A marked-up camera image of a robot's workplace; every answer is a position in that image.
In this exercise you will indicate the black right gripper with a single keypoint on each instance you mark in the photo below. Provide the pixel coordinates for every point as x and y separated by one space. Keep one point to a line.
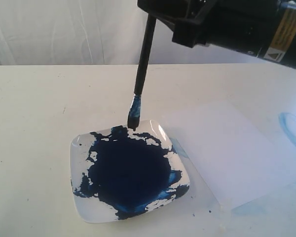
239 25

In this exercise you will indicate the black paintbrush blue tip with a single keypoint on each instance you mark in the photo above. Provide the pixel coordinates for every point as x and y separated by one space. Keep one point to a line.
133 119

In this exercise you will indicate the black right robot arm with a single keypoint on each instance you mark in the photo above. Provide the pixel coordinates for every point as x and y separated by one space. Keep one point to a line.
280 47

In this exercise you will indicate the white paper sheet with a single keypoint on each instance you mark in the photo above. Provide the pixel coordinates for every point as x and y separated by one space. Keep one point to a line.
237 162

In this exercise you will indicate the white square paint dish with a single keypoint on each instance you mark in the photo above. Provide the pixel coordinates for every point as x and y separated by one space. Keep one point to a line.
120 173

